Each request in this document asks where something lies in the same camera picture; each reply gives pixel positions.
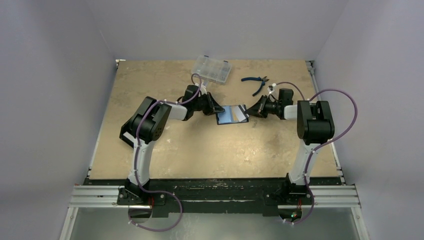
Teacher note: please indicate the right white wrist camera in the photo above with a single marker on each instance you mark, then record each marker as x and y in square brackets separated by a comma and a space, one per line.
[271, 88]

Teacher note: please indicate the clear plastic organizer box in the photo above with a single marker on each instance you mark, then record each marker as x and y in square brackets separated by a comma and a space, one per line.
[211, 69]

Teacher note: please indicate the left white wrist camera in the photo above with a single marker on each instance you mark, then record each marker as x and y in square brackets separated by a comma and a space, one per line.
[203, 87]

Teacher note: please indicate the black card tray box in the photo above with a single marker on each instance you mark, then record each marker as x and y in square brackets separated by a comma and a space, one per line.
[126, 137]

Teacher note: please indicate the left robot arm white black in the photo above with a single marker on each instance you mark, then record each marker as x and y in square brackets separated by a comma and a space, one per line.
[147, 125]

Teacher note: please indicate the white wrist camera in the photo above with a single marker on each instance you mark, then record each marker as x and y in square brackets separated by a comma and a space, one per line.
[203, 87]
[271, 88]

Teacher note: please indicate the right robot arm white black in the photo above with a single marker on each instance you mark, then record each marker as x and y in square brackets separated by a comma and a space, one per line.
[314, 127]

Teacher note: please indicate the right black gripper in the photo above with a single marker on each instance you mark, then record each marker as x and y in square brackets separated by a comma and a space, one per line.
[261, 107]

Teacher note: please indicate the black aluminium mounting rail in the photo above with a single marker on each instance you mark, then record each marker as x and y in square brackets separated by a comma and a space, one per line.
[216, 196]

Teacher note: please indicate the white VIP credit card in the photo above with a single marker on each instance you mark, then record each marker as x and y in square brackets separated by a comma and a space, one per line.
[238, 114]

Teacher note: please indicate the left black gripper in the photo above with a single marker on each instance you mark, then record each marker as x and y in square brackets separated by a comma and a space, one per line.
[213, 107]

